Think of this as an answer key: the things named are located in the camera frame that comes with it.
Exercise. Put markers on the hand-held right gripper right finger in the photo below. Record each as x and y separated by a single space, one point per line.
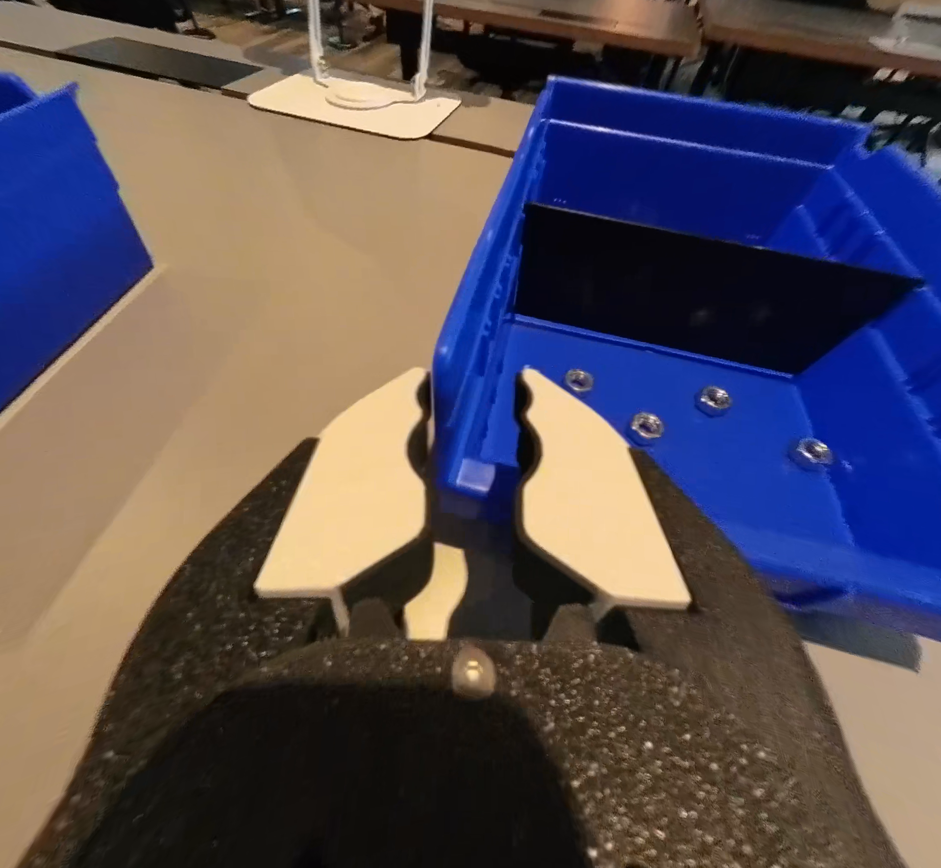
588 508

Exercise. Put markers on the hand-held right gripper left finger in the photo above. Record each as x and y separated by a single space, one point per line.
353 493

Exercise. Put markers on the blue plastic bin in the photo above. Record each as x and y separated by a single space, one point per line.
59 236
735 508

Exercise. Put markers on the silver hex nut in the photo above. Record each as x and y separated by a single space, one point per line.
713 398
581 379
809 453
645 427

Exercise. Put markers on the black bin divider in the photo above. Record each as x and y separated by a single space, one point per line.
698 295

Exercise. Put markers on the white plastic stand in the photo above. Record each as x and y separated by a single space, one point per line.
360 101

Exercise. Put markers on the brown wooden desk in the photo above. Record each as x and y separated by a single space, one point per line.
514 8
809 30

